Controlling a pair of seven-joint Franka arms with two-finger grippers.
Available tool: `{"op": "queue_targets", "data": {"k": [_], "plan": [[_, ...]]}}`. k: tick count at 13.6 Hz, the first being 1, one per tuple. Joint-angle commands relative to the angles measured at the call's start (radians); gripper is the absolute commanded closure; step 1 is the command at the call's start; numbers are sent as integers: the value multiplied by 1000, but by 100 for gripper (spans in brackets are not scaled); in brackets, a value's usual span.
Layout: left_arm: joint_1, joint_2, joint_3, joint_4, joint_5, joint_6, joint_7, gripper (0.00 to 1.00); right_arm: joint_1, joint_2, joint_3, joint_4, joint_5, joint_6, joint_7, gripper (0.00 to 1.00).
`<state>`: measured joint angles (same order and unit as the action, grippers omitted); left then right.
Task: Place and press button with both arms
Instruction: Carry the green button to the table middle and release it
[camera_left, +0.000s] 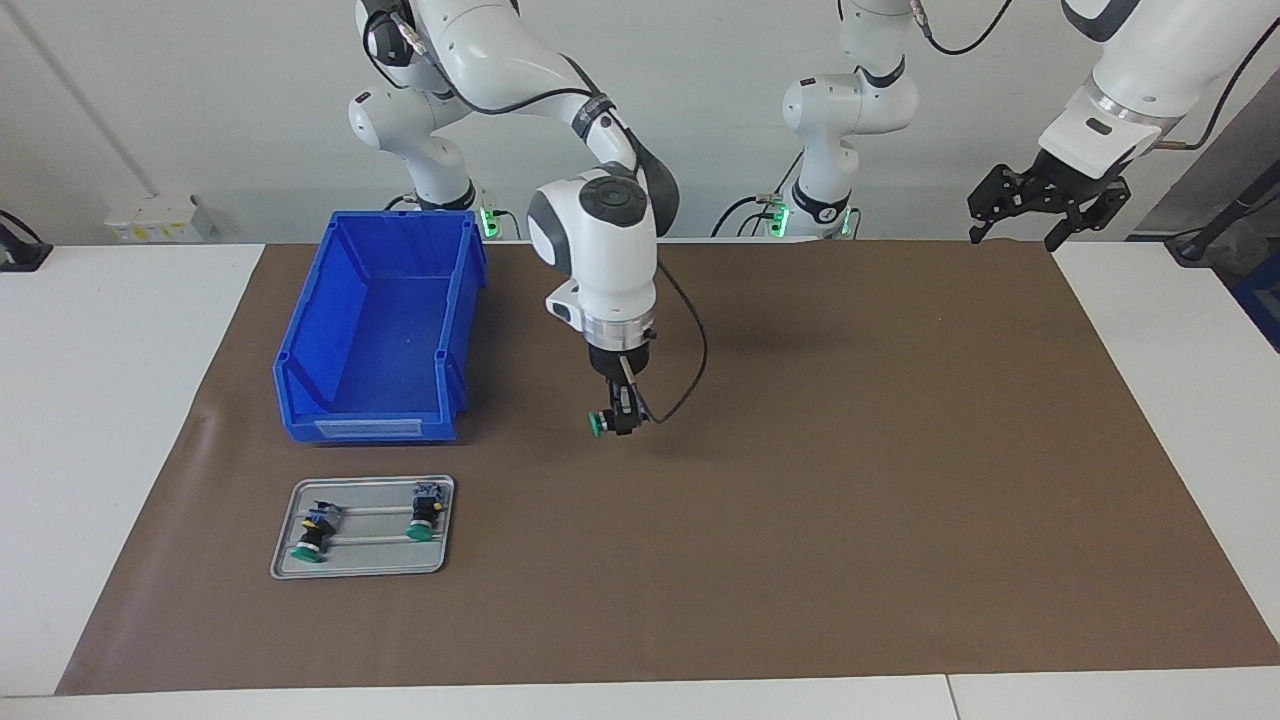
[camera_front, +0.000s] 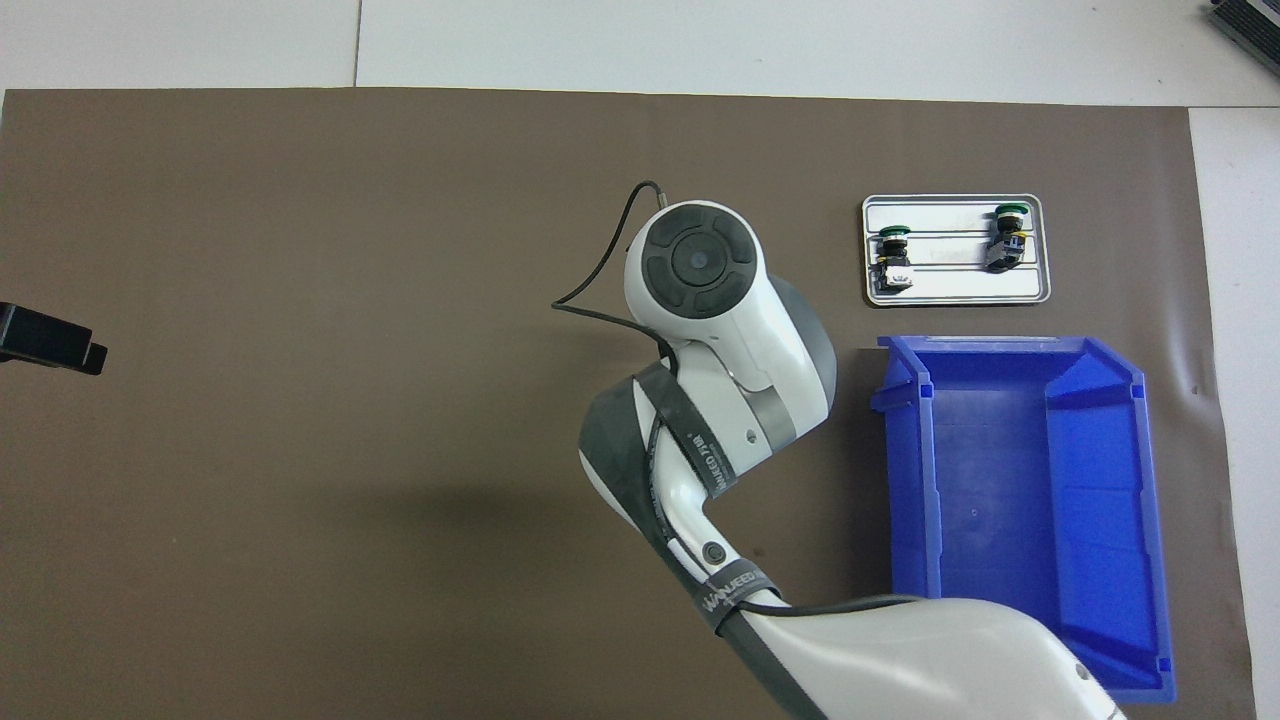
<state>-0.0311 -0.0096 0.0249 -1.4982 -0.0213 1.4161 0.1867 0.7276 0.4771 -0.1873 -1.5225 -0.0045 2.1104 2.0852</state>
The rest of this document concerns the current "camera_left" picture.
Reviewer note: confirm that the green push button switch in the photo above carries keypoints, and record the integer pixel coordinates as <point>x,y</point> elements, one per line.
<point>595,424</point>
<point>425,512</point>
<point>315,535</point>

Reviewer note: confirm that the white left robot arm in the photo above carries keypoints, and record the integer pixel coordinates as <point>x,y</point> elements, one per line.
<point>850,110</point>

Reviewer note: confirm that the black stand pole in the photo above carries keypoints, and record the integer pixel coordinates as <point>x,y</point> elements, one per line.
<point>1215,230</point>

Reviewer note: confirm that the brown paper table mat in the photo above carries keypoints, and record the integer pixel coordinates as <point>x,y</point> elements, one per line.
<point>800,500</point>

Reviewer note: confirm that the blue plastic storage bin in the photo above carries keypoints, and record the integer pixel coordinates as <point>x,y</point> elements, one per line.
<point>380,340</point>

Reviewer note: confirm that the white wall socket box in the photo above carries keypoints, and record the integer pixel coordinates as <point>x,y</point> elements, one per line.
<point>160,218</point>

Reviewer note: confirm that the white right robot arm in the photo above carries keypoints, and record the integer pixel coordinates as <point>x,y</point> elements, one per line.
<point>600,260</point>

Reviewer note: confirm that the silver metal tray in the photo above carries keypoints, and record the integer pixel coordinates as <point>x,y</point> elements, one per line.
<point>370,560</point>

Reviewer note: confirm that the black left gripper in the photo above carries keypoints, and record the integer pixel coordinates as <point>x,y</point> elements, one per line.
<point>1070,182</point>

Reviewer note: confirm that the blue crate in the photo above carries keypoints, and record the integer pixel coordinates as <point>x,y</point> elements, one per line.
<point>1262,315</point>

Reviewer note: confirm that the grey partition panel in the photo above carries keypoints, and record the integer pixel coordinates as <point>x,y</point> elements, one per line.
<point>1200,190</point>

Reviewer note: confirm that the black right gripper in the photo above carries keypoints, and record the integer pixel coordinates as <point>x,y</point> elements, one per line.
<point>620,362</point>

